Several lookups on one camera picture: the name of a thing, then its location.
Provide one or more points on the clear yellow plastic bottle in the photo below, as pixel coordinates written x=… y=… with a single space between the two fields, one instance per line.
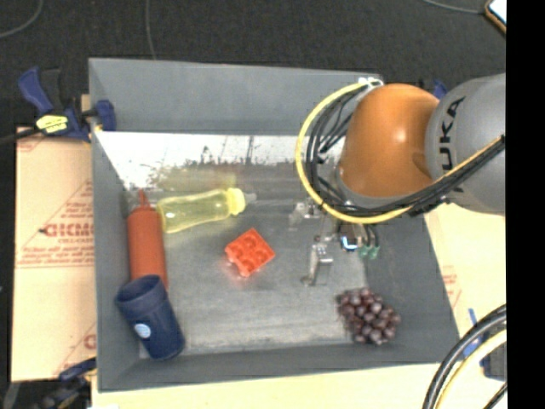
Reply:
x=191 y=211

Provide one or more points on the grey metal bin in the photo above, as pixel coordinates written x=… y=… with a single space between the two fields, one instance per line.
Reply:
x=264 y=305

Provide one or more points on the red-orange squeeze bottle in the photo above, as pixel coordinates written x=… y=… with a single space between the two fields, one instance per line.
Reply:
x=145 y=245

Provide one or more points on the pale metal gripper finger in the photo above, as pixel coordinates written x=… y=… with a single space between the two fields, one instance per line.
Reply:
x=318 y=266
x=304 y=214

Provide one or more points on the orange-red grid block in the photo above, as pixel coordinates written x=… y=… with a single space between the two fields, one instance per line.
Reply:
x=250 y=251

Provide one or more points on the purple toy grape bunch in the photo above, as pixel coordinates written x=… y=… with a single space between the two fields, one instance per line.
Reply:
x=369 y=317

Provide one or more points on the dark blue plastic cup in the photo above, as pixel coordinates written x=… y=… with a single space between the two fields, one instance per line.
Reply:
x=151 y=318

